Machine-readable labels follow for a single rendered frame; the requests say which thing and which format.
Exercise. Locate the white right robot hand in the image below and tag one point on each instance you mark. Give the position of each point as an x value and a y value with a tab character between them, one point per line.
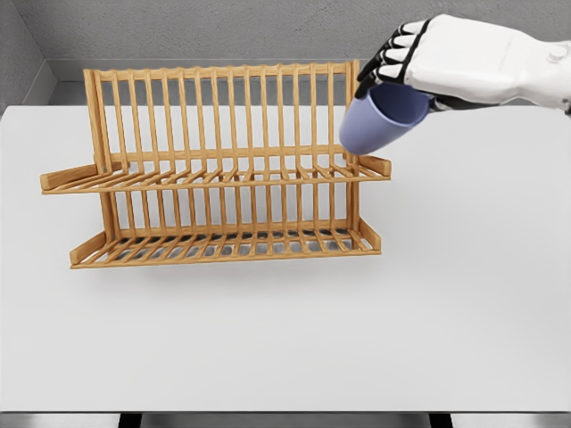
464	58

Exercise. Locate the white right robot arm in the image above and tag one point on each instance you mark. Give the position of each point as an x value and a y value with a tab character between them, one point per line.
553	76

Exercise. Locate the wooden two-tier dish rack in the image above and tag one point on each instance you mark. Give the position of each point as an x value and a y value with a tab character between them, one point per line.
223	174

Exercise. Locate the blue cup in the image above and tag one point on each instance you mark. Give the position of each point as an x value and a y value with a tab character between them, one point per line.
379	125

